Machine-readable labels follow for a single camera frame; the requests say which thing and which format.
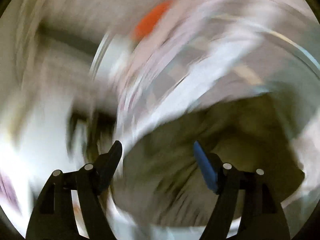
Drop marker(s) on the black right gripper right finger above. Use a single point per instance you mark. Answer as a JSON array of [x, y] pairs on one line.
[[262, 215]]

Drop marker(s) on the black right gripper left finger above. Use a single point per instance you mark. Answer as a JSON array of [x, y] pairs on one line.
[[53, 216]]

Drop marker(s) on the olive green large jacket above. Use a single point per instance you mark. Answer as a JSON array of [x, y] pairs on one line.
[[161, 182]]

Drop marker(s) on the wooden bedside furniture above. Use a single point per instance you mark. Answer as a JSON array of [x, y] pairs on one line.
[[93, 132]]

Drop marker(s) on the pastel checked bed sheet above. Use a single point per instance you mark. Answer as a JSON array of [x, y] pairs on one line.
[[203, 52]]

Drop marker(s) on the orange pillow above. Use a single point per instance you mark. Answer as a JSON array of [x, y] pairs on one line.
[[149, 21]]

